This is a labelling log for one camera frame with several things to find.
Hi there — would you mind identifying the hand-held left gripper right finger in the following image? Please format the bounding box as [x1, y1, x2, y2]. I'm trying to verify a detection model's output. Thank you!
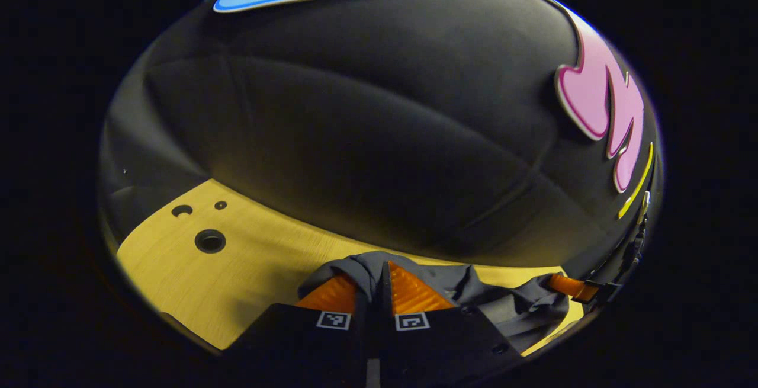
[377, 260, 523, 388]

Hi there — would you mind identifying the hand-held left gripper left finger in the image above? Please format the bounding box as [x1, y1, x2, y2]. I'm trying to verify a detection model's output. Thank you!
[227, 272, 377, 388]

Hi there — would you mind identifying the grey collared shirt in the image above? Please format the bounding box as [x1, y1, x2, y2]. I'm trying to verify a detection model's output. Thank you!
[298, 251, 585, 354]

